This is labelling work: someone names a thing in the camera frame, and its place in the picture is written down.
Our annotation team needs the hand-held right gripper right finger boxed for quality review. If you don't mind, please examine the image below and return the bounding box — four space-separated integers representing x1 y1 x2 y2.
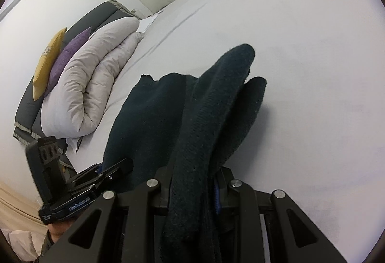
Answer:
213 167 346 263

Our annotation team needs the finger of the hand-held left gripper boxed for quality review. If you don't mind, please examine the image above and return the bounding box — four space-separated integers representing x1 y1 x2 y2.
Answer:
96 158 134 184
64 163 103 189

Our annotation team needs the purple cushion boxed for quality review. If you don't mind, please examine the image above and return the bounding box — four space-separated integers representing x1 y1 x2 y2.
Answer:
45 26 92 96

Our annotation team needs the folded white duvet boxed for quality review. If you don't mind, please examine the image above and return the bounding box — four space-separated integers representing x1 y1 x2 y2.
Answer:
41 17 145 135

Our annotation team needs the yellow cushion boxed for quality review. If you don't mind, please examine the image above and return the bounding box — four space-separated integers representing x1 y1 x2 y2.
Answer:
32 27 68 101

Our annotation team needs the bed with white sheet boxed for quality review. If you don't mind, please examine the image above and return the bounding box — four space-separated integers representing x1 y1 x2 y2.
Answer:
64 0 385 262

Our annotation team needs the white pillow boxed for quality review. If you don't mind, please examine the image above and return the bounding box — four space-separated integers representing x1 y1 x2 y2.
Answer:
137 13 163 33

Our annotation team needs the grey padded headboard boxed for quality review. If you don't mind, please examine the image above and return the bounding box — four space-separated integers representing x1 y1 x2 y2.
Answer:
13 0 136 143

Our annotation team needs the dark green knit sweater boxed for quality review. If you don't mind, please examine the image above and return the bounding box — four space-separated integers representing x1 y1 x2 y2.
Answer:
102 43 268 263

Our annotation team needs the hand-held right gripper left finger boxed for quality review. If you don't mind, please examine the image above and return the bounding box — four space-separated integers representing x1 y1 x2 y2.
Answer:
39 167 175 263

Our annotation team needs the beige cloth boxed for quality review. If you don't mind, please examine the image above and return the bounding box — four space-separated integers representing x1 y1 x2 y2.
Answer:
0 180 44 251

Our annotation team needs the person's left hand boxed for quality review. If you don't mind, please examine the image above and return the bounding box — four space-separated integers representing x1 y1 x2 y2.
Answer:
47 219 75 245

